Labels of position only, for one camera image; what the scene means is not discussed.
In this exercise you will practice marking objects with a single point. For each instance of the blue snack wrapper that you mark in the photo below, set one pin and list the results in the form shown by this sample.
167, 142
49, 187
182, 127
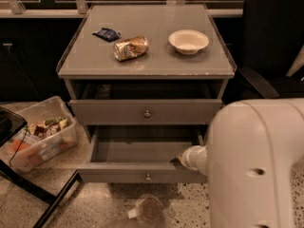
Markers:
107, 34

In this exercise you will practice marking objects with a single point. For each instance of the grey drawer cabinet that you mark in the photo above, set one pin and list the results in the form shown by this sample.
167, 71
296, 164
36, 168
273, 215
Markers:
90, 60

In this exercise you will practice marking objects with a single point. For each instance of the clear plastic storage bin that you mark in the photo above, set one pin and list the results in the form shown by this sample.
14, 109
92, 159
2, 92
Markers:
48, 148

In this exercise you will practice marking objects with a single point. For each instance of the black office chair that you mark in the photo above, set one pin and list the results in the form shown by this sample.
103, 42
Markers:
272, 37

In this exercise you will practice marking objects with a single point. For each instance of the white paper bowl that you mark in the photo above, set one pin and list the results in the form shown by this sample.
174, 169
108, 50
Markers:
188, 41

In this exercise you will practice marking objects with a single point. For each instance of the dark object in top drawer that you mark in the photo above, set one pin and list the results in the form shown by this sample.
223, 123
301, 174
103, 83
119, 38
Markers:
103, 91

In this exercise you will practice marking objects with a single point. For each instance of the grey top drawer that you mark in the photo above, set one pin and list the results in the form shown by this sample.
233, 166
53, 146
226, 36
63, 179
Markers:
146, 104

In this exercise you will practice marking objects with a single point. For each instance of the crushed gold soda can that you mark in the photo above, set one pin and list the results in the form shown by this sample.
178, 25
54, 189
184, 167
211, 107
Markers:
130, 48

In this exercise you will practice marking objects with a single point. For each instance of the grey drawer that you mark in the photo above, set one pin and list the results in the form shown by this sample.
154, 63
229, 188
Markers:
146, 104
141, 154

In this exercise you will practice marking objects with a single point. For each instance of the small white paper scrap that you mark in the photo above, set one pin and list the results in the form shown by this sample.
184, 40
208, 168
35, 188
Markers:
132, 213

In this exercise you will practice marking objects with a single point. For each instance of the snack packages in bin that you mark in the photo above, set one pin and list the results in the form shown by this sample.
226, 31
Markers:
35, 132

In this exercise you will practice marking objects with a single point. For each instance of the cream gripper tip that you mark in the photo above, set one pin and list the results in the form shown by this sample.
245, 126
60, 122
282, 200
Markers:
189, 159

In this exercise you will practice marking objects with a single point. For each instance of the round floor drain cover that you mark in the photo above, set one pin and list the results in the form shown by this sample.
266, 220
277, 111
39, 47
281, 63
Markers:
149, 209

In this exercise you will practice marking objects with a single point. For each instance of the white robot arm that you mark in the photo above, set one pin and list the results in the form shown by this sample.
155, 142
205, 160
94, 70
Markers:
248, 157

